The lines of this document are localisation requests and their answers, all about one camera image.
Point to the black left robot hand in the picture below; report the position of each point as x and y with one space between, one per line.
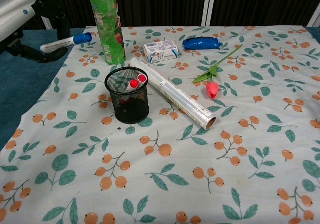
50 24

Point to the white marker blue cap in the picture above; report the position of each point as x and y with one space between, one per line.
65 42

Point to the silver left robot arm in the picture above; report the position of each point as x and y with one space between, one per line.
12 11

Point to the red capped marker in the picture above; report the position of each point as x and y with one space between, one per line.
131 86
141 80

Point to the black mesh pen holder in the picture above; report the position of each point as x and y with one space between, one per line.
128 101

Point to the green cylindrical snack can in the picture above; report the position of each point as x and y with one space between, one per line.
109 26

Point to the white blue small carton box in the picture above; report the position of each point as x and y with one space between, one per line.
161 51

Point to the clear plastic wrap roll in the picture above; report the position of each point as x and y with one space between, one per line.
172 94

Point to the blue foil snack packet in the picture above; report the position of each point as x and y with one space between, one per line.
201 43

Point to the red artificial tulip flower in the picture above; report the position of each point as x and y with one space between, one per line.
212 79

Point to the fruit and leaf print tablecloth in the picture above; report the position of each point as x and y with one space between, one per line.
175 146

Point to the white vertical frame post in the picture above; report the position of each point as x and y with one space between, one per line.
209 4

